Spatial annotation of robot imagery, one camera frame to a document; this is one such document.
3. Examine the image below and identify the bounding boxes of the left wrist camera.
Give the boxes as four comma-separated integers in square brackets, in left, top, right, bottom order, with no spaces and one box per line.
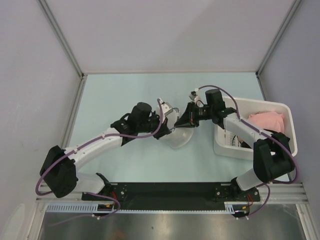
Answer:
[157,98,174,119]

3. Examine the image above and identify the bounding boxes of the left aluminium frame post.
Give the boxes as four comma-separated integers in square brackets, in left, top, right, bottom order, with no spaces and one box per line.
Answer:
[38,0,86,78]

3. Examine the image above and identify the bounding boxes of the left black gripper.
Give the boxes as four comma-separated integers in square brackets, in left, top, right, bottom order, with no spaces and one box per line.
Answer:
[137,111,171,140]

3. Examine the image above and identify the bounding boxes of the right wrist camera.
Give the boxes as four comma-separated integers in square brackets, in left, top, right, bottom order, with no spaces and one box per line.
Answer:
[189,88,201,104]

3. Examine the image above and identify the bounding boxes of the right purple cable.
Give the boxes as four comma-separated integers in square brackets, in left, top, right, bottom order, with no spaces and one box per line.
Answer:
[197,85,301,220]

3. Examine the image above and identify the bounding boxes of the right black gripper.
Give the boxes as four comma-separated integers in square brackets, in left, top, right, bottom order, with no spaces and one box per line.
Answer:
[174,101,214,128]

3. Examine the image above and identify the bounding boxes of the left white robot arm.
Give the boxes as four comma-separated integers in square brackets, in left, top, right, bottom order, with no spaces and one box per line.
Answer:
[35,99,180,200]

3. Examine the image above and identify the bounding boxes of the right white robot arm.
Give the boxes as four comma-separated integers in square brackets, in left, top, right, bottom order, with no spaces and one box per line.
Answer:
[174,86,297,201]

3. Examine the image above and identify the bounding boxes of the right aluminium frame post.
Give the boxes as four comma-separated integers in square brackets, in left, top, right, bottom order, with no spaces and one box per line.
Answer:
[255,0,304,78]

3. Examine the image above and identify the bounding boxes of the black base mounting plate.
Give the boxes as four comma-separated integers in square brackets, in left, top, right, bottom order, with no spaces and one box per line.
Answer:
[82,181,261,211]

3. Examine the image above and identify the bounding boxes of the white slotted cable duct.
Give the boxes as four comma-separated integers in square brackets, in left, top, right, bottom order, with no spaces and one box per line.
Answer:
[45,202,249,214]

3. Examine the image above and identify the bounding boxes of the pink garment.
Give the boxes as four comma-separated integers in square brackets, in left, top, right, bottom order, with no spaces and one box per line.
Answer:
[248,111,285,134]

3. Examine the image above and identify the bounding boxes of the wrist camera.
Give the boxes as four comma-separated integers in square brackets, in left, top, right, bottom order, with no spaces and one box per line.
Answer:
[189,88,201,104]
[157,98,174,119]

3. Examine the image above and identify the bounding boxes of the aluminium frame post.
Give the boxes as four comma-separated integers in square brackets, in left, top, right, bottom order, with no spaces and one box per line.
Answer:
[255,0,304,78]
[38,0,86,78]

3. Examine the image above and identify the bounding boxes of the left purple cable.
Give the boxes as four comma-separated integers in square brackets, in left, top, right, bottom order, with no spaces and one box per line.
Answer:
[34,98,121,226]

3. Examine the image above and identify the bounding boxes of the white plastic basket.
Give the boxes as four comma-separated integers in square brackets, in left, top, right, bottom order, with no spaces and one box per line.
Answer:
[213,97,298,161]

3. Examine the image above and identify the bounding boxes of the purple cable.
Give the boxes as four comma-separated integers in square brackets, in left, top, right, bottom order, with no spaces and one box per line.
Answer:
[34,98,121,226]
[197,85,301,220]

